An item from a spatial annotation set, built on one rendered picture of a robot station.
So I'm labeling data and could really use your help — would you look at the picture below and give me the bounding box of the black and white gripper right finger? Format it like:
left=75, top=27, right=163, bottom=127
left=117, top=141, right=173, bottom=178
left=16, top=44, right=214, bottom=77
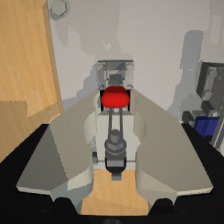
left=127, top=88, right=224, bottom=224

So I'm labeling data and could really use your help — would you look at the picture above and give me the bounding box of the grey fixture plate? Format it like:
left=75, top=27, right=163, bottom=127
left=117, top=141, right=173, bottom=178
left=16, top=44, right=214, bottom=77
left=46, top=0, right=224, bottom=123

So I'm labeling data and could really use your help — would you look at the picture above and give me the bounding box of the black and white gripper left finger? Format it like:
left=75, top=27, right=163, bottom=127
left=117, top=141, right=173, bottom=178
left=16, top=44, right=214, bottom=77
left=0, top=89, right=105, bottom=224

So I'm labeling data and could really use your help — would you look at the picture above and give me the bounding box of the dark blue rectangular block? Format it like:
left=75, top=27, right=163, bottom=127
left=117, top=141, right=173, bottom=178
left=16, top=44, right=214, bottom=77
left=191, top=110, right=220, bottom=137

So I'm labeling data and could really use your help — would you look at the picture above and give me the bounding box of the red-handled toggle clamp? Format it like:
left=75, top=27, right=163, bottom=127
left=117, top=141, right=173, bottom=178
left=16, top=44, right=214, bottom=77
left=97, top=60, right=134, bottom=174

